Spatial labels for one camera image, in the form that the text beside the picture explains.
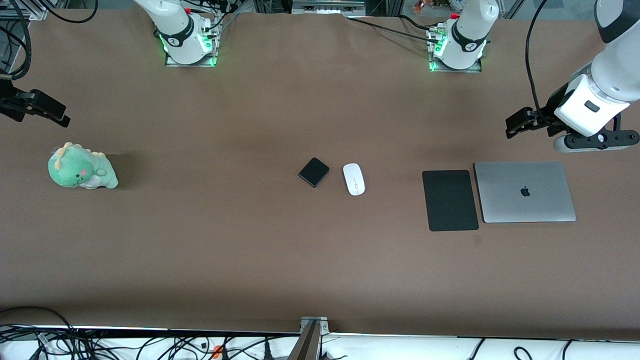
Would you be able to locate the green dinosaur plush toy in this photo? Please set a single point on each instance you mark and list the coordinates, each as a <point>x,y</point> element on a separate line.
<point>75,170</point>

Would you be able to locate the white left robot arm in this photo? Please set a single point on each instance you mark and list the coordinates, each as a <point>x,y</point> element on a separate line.
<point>467,30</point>

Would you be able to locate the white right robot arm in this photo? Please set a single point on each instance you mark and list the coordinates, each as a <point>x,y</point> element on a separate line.
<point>175,30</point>

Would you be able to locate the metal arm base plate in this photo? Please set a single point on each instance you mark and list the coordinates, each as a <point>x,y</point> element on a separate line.
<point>455,70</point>
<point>190,64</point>

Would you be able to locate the white computer mouse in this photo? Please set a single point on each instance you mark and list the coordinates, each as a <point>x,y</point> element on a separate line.
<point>354,179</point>

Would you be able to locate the grey metal box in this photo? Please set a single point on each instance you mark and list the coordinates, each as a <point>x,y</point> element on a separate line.
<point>327,6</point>

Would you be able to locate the aluminium post with bracket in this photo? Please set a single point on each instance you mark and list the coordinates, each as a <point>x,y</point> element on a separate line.
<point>310,340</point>

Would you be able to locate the black mouse pad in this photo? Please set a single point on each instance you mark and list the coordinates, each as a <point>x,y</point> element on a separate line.
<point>450,200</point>

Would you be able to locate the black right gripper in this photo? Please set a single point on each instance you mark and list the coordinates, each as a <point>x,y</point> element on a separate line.
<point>14,103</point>

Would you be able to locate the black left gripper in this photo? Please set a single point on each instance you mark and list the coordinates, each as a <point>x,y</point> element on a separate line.
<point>548,113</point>

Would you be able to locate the silver laptop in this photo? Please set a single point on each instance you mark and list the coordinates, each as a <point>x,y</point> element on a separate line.
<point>525,192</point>

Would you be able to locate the aluminium frame profile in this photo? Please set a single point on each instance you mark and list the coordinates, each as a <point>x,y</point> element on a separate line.
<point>22,9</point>

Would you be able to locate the small black square box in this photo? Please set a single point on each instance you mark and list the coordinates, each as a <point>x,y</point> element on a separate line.
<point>314,172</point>

